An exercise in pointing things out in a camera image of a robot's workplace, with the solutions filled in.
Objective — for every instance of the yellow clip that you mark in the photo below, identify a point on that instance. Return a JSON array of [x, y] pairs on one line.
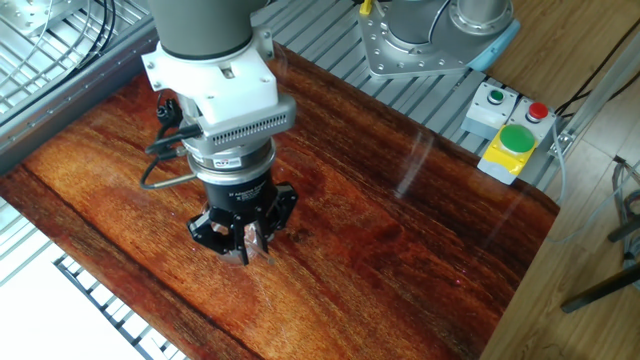
[[366, 6]]

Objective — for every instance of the grey aluminium table rail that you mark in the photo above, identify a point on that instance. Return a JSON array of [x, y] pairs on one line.
[[75, 95]]

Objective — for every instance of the clear glass stirring rod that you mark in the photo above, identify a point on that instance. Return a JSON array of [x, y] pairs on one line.
[[269, 256]]

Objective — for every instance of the glossy wood-grain mat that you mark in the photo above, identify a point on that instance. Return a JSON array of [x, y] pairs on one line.
[[375, 225]]

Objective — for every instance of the spare silver mounting plate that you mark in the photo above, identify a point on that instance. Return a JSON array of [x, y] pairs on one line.
[[35, 12]]

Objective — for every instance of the grey box with red button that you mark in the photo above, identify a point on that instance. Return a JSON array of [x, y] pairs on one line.
[[537, 117]]

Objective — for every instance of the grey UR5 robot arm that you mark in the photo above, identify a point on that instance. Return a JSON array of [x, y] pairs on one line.
[[200, 25]]

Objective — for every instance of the yellow box with green mushroom button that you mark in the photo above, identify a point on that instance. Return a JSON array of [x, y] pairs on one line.
[[510, 150]]

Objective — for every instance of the grey box with green button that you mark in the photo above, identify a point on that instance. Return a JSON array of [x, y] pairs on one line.
[[485, 112]]

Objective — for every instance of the silver force torque sensor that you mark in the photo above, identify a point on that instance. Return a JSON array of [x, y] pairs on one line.
[[232, 160]]

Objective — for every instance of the white vented wrist mount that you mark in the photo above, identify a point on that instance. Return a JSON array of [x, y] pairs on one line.
[[225, 85]]

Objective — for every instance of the aluminium frame post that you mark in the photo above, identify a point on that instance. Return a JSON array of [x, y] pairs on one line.
[[597, 92]]

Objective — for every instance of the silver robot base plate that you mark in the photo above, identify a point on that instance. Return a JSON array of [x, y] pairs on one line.
[[395, 55]]

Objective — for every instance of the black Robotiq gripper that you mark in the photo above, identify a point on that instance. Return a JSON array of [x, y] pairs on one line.
[[240, 195]]

